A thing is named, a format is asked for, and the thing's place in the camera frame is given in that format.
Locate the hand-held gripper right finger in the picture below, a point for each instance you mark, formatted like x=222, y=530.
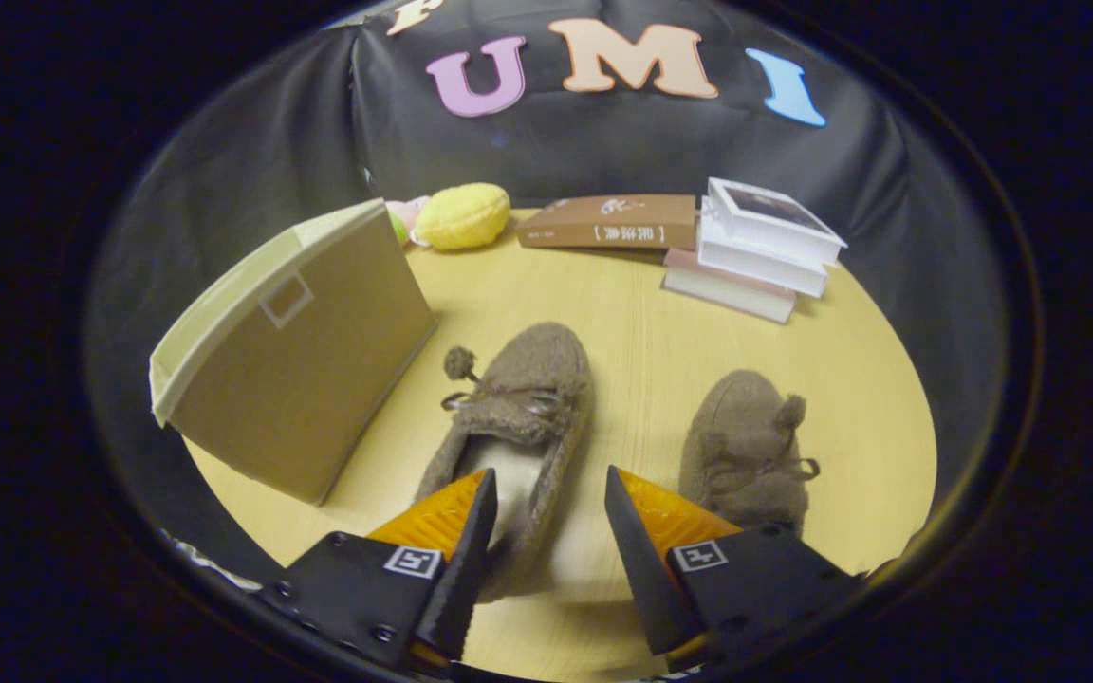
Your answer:
x=755, y=579

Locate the brown fuzzy shoe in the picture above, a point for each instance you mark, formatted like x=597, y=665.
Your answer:
x=537, y=379
x=741, y=427

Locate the brown cardboard storage box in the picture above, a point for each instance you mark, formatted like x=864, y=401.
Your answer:
x=309, y=370

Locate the yellow plush toy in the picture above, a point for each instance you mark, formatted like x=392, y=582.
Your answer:
x=461, y=216

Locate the pinkish book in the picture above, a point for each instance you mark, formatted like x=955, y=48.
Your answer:
x=727, y=292

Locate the white book with dark cover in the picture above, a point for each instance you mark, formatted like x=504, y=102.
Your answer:
x=774, y=213

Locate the brown book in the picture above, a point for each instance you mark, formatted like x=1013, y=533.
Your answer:
x=603, y=226

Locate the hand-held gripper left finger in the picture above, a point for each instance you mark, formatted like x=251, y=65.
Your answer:
x=366, y=588

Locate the black backdrop cloth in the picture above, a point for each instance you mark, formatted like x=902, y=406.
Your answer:
x=252, y=152

